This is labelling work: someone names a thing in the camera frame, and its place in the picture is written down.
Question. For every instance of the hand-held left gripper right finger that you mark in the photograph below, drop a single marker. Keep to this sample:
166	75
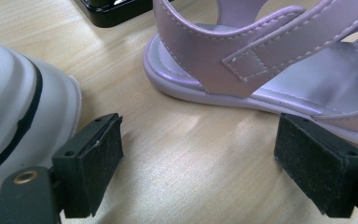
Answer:
317	161

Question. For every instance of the navy and white sneaker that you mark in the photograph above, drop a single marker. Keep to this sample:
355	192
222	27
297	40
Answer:
9	93

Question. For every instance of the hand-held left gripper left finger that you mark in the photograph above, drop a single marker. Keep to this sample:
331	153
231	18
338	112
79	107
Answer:
87	168

